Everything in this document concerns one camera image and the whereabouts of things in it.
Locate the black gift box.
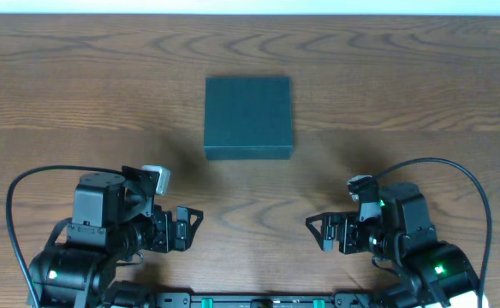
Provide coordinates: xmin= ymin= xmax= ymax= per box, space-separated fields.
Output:
xmin=204 ymin=76 xmax=294 ymax=161

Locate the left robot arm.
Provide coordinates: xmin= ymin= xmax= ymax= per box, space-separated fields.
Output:
xmin=27 ymin=169 xmax=204 ymax=307

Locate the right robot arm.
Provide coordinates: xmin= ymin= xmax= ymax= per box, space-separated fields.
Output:
xmin=306 ymin=182 xmax=481 ymax=307

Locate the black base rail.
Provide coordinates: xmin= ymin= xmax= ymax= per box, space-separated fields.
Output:
xmin=154 ymin=292 xmax=386 ymax=308

